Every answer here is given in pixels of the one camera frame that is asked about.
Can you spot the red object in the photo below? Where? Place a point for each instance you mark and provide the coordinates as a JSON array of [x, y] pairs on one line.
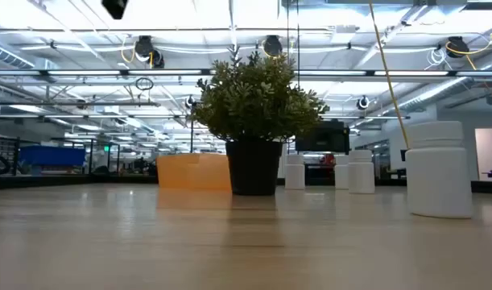
[[328, 159]]

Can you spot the small white pill bottle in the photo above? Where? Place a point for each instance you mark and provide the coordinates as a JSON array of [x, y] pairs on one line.
[[341, 173], [294, 173], [361, 173]]

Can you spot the black monitor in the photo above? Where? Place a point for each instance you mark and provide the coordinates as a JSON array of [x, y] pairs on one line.
[[322, 139]]

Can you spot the green artificial plant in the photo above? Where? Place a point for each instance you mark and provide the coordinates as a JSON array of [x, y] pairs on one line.
[[253, 100]]

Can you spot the silver ventilation duct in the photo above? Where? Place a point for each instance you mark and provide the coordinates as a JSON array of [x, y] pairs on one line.
[[435, 93]]

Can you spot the black plant pot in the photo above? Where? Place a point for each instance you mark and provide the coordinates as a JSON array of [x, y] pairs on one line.
[[253, 169]]

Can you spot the orange plastic basket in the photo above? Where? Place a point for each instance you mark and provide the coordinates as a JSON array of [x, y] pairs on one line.
[[193, 172]]

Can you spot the black storage rack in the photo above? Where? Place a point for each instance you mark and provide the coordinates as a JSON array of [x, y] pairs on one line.
[[2, 159]]

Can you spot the white board panel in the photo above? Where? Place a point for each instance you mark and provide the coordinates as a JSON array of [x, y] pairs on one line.
[[487, 149]]

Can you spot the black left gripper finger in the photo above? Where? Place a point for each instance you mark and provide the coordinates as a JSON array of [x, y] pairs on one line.
[[115, 7]]

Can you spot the large white pill bottle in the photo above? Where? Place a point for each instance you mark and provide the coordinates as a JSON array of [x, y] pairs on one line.
[[439, 181]]

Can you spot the long ceiling light strip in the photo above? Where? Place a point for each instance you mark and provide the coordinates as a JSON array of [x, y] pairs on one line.
[[410, 73], [108, 72]]

